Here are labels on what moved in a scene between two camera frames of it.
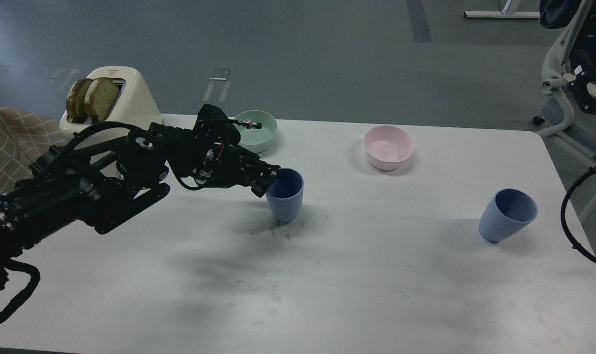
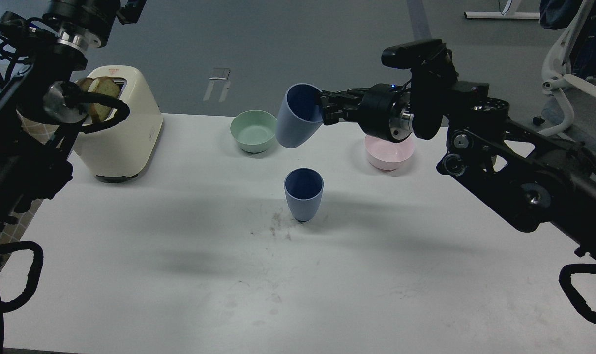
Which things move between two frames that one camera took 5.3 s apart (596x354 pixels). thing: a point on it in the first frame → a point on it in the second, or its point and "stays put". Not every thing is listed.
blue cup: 285,194 → 303,187
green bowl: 255,140 stays put
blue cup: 509,211 → 298,116
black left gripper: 209,156 → 83,23
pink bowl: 388,147 stays put
